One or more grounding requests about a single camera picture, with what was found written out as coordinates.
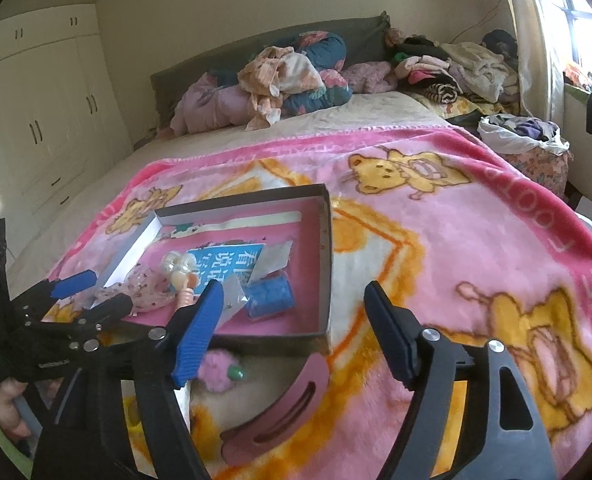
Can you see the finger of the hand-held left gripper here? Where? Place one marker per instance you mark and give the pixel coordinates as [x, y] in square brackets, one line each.
[108, 309]
[73, 281]

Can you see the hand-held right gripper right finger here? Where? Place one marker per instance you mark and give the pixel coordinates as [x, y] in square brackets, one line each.
[388, 330]

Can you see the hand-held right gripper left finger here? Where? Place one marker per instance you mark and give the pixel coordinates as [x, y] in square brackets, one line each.
[198, 332]

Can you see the peach spiral hair clip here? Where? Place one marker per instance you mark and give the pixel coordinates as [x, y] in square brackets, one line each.
[185, 297]

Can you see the pearly hair claw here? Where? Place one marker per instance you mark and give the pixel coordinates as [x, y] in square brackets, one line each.
[178, 269]

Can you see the shallow cardboard box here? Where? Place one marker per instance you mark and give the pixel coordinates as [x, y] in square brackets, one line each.
[321, 270]

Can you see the clear packet with white card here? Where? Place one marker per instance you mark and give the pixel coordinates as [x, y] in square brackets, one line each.
[271, 260]

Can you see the banana hair clip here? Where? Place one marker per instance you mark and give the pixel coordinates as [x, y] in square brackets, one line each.
[286, 415]

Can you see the person's left hand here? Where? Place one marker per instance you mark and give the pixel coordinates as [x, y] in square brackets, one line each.
[8, 407]

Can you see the pink bear printed blanket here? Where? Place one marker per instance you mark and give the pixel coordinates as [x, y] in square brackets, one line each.
[450, 240]

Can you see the white wardrobe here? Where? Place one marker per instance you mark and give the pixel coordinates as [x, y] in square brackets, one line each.
[41, 125]

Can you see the pink quilt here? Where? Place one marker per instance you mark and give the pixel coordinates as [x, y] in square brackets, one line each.
[206, 105]

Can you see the bag of laundry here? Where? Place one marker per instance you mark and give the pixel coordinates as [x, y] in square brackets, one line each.
[525, 145]

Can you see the pink crumpled garment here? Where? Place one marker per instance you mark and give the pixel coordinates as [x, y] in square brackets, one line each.
[370, 76]

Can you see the grey padded headboard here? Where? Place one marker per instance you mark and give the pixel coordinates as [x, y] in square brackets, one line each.
[216, 55]

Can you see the cream patterned garment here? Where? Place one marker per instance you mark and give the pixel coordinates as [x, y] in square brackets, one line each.
[281, 77]

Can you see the pile of mixed clothes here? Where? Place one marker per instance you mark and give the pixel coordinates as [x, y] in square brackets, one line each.
[465, 67]

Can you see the beige curtain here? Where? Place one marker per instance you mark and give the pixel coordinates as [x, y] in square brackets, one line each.
[530, 50]

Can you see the window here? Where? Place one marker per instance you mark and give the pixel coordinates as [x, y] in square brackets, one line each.
[580, 15]

